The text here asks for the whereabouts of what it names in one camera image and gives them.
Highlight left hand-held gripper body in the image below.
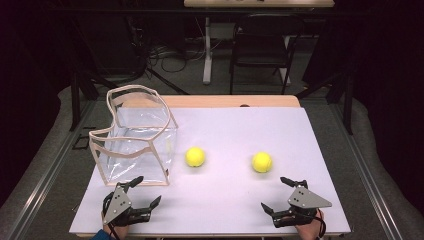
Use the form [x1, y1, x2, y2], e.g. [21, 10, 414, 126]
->
[101, 181, 154, 228]

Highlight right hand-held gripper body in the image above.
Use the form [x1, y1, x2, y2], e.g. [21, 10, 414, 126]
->
[271, 179, 333, 229]

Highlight clear bag with beige trim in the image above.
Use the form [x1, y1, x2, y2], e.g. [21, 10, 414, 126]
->
[88, 84, 179, 187]

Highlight yellow tennis ball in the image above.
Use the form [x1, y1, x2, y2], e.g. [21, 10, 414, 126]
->
[251, 151, 274, 174]
[184, 146, 207, 168]

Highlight person's left hand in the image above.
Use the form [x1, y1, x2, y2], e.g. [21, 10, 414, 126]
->
[101, 222, 130, 240]

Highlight person's right hand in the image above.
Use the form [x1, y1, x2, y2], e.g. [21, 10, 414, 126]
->
[294, 209, 326, 240]

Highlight white table cover sheet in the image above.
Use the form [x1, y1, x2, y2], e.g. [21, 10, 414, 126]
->
[68, 106, 352, 236]

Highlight black metal stand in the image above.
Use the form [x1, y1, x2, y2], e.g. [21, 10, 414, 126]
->
[68, 19, 108, 132]
[294, 68, 355, 136]

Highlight black chair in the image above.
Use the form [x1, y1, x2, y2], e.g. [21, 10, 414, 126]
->
[229, 13, 306, 96]

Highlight white desk leg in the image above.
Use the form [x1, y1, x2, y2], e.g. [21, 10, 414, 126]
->
[202, 16, 215, 86]

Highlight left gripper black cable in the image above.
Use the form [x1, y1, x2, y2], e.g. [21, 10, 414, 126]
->
[102, 192, 122, 240]

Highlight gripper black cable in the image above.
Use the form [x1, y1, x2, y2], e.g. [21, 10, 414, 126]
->
[102, 192, 122, 240]
[314, 208, 328, 240]

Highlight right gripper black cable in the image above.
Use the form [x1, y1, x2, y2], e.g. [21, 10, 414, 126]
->
[314, 208, 328, 240]

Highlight aluminium rail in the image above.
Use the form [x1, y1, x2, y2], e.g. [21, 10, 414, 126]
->
[3, 99, 98, 240]
[328, 102, 405, 240]

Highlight bundle of floor cables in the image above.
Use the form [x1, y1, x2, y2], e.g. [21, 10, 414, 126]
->
[146, 41, 208, 74]

